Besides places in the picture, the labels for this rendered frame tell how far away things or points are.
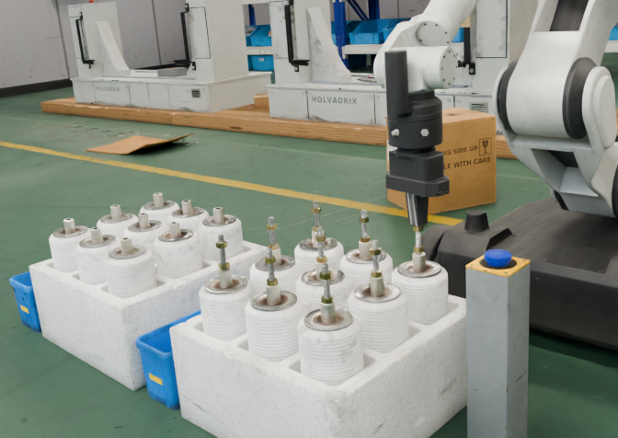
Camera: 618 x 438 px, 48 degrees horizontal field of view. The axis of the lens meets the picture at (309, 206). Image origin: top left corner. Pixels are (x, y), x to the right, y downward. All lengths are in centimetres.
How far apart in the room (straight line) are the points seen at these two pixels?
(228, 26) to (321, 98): 103
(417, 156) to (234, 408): 50
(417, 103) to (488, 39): 212
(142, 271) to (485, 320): 68
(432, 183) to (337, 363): 32
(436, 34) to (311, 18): 278
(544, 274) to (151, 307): 77
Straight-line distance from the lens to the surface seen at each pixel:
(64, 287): 157
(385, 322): 111
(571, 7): 146
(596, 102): 130
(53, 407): 147
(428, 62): 109
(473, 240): 151
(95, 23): 560
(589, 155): 138
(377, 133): 344
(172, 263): 148
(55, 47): 793
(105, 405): 144
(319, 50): 392
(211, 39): 442
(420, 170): 113
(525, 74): 133
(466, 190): 239
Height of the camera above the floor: 71
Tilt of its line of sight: 16 degrees down
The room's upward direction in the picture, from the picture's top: 4 degrees counter-clockwise
